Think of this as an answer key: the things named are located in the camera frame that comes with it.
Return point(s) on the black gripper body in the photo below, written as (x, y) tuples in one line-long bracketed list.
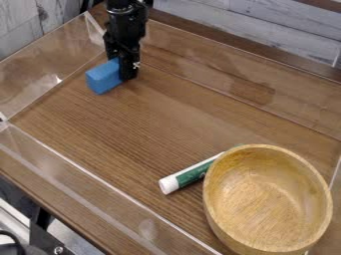
[(126, 27)]

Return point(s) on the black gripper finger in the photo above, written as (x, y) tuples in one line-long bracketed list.
[(111, 49), (130, 64)]

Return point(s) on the blue foam block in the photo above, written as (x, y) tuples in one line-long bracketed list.
[(103, 77)]

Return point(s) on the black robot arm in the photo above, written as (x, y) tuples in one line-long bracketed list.
[(126, 29)]

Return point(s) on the brown wooden bowl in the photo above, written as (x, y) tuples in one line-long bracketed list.
[(266, 201)]

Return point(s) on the white green tube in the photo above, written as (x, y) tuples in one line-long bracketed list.
[(190, 175)]

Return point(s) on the black metal table leg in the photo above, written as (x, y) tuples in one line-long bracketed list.
[(40, 237)]

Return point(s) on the clear acrylic corner bracket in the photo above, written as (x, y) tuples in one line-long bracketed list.
[(95, 30)]

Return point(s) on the clear acrylic tray wall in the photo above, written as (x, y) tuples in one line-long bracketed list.
[(97, 182)]

